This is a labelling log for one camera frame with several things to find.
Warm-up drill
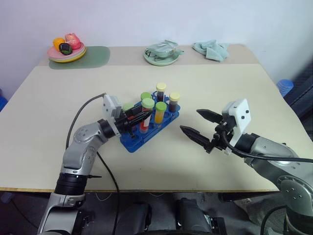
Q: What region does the blue test tube rack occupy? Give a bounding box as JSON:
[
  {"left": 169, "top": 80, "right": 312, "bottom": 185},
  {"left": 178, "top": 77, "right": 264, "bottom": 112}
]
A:
[{"left": 119, "top": 91, "right": 182, "bottom": 154}]

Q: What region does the light teal towel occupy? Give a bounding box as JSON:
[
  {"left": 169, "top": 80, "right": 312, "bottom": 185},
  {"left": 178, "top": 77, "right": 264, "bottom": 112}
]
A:
[{"left": 191, "top": 39, "right": 231, "bottom": 63}]

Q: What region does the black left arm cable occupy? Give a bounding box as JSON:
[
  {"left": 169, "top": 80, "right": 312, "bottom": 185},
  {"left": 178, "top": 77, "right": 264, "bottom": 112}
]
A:
[{"left": 65, "top": 92, "right": 121, "bottom": 235}]

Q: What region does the mint green plate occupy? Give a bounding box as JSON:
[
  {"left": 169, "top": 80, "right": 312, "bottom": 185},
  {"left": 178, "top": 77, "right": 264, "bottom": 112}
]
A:
[{"left": 143, "top": 47, "right": 179, "bottom": 67}]

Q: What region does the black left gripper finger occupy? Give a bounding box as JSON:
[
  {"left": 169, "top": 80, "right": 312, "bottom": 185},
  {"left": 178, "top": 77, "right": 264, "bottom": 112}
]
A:
[
  {"left": 125, "top": 106, "right": 143, "bottom": 117},
  {"left": 128, "top": 112, "right": 153, "bottom": 123}
]

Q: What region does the blue crate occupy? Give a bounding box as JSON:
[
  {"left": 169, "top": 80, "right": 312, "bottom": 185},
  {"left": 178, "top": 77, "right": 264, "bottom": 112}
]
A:
[{"left": 0, "top": 87, "right": 8, "bottom": 113}]

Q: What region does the clear plastic bag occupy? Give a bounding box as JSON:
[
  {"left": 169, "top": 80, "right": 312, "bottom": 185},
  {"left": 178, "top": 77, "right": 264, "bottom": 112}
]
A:
[{"left": 148, "top": 39, "right": 180, "bottom": 52}]

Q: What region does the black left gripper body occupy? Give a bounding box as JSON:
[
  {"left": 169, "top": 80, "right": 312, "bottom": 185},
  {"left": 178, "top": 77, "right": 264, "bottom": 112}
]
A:
[{"left": 114, "top": 109, "right": 137, "bottom": 139}]

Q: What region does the black table leg bracket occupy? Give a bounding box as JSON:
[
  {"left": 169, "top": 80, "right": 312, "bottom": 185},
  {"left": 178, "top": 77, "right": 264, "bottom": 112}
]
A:
[
  {"left": 77, "top": 210, "right": 96, "bottom": 235},
  {"left": 202, "top": 214, "right": 226, "bottom": 235}
]

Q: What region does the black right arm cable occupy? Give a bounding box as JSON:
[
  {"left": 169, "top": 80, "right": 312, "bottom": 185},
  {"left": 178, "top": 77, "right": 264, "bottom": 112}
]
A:
[{"left": 220, "top": 126, "right": 313, "bottom": 164}]

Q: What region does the pink plate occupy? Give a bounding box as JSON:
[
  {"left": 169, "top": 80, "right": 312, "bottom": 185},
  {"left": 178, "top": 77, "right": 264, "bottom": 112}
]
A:
[{"left": 47, "top": 41, "right": 86, "bottom": 60}]

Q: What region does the blue ribbed stack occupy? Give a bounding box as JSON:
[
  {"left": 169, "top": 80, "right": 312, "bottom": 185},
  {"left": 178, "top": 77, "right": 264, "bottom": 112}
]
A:
[{"left": 276, "top": 78, "right": 294, "bottom": 97}]

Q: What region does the dark round toy fruit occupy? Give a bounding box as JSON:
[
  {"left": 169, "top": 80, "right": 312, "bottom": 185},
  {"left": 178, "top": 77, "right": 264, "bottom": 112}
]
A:
[{"left": 58, "top": 43, "right": 73, "bottom": 55}]

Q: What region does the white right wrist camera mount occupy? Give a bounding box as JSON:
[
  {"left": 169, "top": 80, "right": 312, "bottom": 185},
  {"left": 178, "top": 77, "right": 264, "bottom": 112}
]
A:
[{"left": 221, "top": 98, "right": 253, "bottom": 149}]

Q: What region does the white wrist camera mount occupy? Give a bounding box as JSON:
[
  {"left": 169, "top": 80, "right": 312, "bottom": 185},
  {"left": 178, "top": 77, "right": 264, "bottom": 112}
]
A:
[
  {"left": 102, "top": 94, "right": 122, "bottom": 128},
  {"left": 221, "top": 98, "right": 253, "bottom": 149}
]

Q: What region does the pink toy fruit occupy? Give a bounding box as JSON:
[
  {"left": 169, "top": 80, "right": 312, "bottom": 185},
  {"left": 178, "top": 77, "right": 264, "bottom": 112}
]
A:
[{"left": 64, "top": 33, "right": 82, "bottom": 50}]

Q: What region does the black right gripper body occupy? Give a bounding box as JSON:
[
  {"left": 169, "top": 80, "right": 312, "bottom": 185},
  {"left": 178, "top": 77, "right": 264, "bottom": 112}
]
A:
[{"left": 210, "top": 120, "right": 235, "bottom": 152}]

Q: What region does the dark rounded shape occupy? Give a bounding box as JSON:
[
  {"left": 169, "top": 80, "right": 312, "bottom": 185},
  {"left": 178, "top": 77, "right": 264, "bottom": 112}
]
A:
[{"left": 172, "top": 197, "right": 209, "bottom": 232}]

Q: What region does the orange toy fruit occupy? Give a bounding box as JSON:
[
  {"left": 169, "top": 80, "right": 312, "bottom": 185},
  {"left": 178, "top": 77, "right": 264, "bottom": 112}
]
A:
[{"left": 52, "top": 37, "right": 66, "bottom": 51}]

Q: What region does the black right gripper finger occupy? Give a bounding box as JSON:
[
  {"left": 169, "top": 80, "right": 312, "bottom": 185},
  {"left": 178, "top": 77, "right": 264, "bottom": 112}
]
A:
[
  {"left": 196, "top": 109, "right": 224, "bottom": 124},
  {"left": 179, "top": 125, "right": 213, "bottom": 154}
]

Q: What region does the red tube with white label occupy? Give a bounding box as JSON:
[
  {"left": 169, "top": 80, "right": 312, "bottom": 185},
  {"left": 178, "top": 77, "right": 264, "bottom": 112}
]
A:
[{"left": 138, "top": 98, "right": 156, "bottom": 135}]

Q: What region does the yellow plate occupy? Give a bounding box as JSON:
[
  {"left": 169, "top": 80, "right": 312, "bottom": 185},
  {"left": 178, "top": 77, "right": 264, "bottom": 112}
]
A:
[{"left": 49, "top": 47, "right": 87, "bottom": 64}]

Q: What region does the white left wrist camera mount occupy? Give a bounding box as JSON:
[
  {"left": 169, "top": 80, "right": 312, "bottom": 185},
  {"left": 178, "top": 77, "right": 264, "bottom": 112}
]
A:
[{"left": 102, "top": 94, "right": 122, "bottom": 128}]

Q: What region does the green placemat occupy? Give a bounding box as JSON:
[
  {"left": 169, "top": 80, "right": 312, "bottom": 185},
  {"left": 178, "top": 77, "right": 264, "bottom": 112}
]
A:
[{"left": 48, "top": 46, "right": 111, "bottom": 71}]

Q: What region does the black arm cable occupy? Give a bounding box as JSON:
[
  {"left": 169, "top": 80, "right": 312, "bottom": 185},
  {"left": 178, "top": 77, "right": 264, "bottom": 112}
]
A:
[
  {"left": 220, "top": 126, "right": 313, "bottom": 164},
  {"left": 65, "top": 92, "right": 121, "bottom": 235}
]

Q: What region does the dark brown tube yellow cap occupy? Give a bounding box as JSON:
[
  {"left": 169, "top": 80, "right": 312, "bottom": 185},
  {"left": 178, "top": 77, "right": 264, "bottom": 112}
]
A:
[
  {"left": 156, "top": 82, "right": 168, "bottom": 103},
  {"left": 169, "top": 92, "right": 181, "bottom": 114}
]

